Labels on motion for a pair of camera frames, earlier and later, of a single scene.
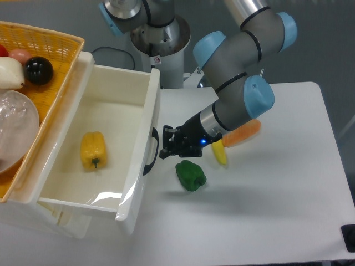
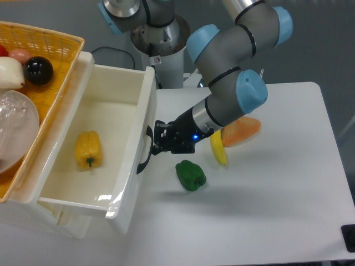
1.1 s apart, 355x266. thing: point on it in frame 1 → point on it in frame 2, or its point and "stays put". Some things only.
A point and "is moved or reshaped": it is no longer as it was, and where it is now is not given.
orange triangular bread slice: x=247 y=129 stays put
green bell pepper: x=191 y=175 stays put
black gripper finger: x=168 y=137 → x=160 y=132
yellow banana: x=219 y=149 stays put
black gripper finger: x=164 y=153 → x=159 y=147
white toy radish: x=12 y=75 stays put
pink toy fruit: x=21 y=55 stays put
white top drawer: x=107 y=149 is moved or reshaped
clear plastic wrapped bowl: x=19 y=128 stays put
